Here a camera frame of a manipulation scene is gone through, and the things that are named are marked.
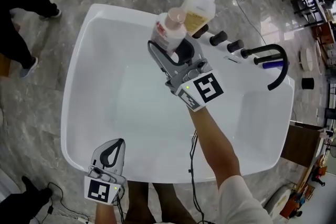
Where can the person's left forearm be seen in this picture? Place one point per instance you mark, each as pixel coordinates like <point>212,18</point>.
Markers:
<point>105,213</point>

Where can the round white basin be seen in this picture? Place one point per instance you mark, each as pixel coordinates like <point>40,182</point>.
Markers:
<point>306,59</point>
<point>320,56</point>

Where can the person's right leg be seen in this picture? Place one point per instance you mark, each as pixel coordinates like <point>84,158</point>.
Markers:
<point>173,204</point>

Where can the black faucet spout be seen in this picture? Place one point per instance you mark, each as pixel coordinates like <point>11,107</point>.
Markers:
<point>282,70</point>

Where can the person's right forearm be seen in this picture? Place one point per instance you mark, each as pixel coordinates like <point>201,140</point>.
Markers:
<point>212,144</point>

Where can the person's leg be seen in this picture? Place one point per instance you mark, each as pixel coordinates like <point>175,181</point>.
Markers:
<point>139,204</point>
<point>173,204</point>

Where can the yellow pump soap bottle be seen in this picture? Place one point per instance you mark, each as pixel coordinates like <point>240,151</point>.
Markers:
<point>199,10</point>

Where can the person's left leg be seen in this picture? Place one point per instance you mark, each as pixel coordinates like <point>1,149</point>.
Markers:
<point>139,204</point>

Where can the blue bottle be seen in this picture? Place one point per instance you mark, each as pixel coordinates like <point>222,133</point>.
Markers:
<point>273,65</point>

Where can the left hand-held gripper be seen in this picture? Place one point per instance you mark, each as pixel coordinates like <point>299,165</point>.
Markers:
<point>98,189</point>

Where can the pink lotion bottle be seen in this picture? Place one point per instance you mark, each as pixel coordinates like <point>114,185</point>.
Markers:
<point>168,31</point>

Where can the white bathtub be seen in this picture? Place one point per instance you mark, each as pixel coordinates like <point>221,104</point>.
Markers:
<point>131,112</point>

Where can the black cylinder bin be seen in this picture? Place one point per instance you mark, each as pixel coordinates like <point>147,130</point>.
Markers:
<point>307,83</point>

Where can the black faucet knob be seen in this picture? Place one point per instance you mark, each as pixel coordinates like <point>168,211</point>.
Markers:
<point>201,32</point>
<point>218,38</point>
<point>235,46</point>

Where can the person's white shirt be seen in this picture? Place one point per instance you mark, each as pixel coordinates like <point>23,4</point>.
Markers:
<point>241,202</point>

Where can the dark wooden vanity cabinet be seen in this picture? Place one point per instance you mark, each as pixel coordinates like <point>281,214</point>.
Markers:
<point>302,144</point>

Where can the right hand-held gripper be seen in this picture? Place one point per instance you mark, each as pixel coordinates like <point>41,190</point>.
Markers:
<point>207,87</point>

